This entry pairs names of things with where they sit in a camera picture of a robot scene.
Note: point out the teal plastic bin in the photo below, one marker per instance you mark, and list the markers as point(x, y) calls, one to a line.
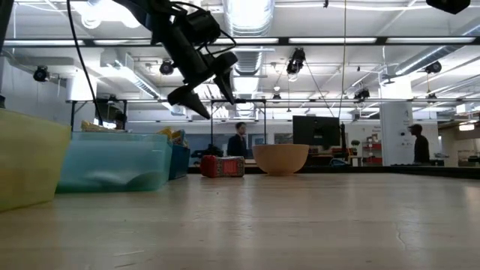
point(112, 161)

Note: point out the black background workstation frame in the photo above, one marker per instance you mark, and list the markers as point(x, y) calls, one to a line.
point(212, 112)

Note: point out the black overhead rig bar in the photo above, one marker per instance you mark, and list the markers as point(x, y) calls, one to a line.
point(330, 40)

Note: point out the silver ventilation duct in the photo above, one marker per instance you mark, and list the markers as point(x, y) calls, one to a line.
point(431, 56)
point(249, 22)

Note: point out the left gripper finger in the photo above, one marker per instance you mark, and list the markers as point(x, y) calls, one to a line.
point(227, 86)
point(187, 99)

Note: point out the person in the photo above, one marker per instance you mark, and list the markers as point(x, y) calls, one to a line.
point(237, 144)
point(420, 146)
point(120, 120)

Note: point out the white square pillar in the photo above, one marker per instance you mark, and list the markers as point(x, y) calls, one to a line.
point(397, 131)

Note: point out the black ceiling spotlight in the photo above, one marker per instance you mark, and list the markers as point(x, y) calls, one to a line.
point(276, 96)
point(166, 67)
point(40, 74)
point(433, 67)
point(296, 60)
point(362, 93)

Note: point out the black aluminium table frame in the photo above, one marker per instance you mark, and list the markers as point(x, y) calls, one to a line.
point(431, 170)

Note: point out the orange bowl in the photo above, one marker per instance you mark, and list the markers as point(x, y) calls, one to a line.
point(280, 159)

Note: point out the white rectangular ceiling lamp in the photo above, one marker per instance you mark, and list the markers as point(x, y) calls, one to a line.
point(466, 126)

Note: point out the blue plastic bin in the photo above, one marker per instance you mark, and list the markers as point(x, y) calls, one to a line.
point(180, 161)

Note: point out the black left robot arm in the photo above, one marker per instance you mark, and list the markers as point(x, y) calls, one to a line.
point(142, 7)

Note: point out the blue ramen noodle packet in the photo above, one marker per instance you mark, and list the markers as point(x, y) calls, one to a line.
point(180, 138)

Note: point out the yellow plastic bin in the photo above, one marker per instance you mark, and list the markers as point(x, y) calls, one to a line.
point(33, 161)

